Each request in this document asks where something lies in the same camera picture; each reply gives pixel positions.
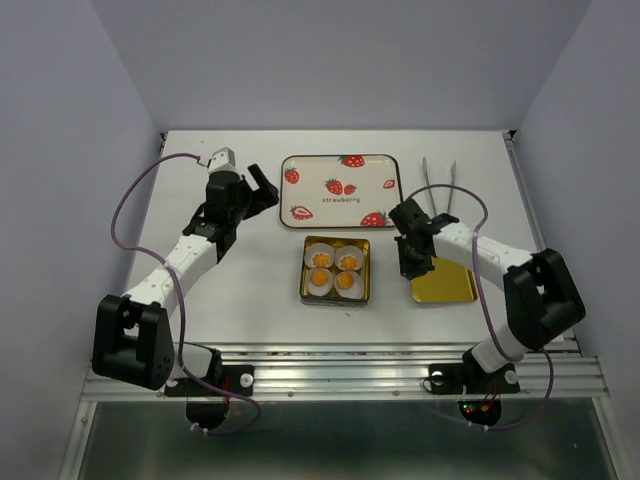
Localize orange cookie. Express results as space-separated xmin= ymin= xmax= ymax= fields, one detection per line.
xmin=312 ymin=252 xmax=331 ymax=268
xmin=311 ymin=269 xmax=328 ymax=286
xmin=339 ymin=255 xmax=359 ymax=271
xmin=336 ymin=271 xmax=354 ymax=290

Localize aluminium front frame rails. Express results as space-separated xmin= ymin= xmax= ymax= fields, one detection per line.
xmin=79 ymin=342 xmax=612 ymax=404

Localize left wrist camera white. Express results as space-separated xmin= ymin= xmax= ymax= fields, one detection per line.
xmin=206 ymin=147 xmax=238 ymax=174

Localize gold tin lid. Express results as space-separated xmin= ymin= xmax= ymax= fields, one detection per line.
xmin=410 ymin=258 xmax=478 ymax=304

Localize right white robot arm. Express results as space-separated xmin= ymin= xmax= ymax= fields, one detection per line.
xmin=390 ymin=199 xmax=586 ymax=395

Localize white paper cup back-left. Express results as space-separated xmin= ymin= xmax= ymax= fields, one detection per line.
xmin=304 ymin=242 xmax=335 ymax=269

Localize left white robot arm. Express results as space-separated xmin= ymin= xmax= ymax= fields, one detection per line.
xmin=92 ymin=160 xmax=279 ymax=394

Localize white paper cup front-left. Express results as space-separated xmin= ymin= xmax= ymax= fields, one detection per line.
xmin=306 ymin=268 xmax=333 ymax=297

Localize white paper cup back-right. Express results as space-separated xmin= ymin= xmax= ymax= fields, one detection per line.
xmin=334 ymin=245 xmax=365 ymax=271

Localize square gold cookie tin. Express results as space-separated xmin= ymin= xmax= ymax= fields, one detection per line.
xmin=299 ymin=236 xmax=371 ymax=307

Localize strawberry print tray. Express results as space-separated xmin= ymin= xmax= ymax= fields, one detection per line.
xmin=279 ymin=154 xmax=403 ymax=229

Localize metal tongs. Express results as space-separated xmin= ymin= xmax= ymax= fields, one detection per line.
xmin=421 ymin=156 xmax=457 ymax=215

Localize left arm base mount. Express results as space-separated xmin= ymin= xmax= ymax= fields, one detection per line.
xmin=162 ymin=343 xmax=262 ymax=436

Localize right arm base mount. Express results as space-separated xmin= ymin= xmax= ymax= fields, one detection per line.
xmin=422 ymin=363 xmax=521 ymax=428

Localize white paper cup front-right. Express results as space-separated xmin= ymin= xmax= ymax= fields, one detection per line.
xmin=334 ymin=271 xmax=364 ymax=300

